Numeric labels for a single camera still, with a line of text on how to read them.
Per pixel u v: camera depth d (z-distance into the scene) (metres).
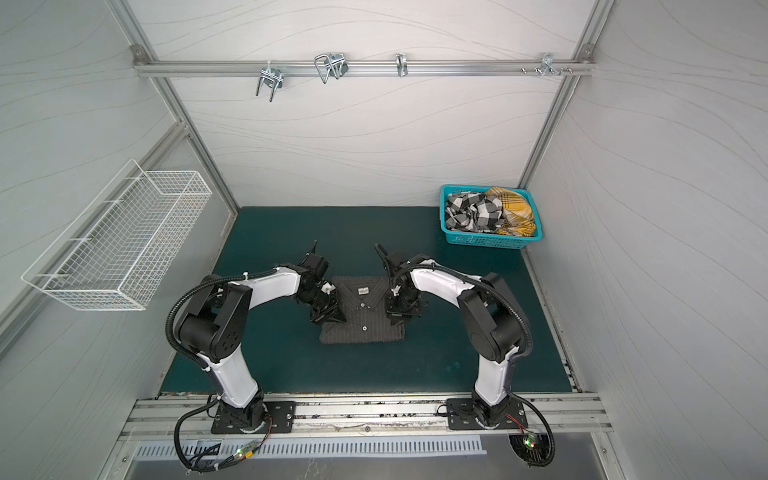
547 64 0.76
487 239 1.04
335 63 0.76
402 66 0.78
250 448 0.69
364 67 0.79
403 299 0.77
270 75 0.78
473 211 1.08
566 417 0.75
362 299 0.91
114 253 0.67
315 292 0.78
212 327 0.48
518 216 1.04
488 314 0.49
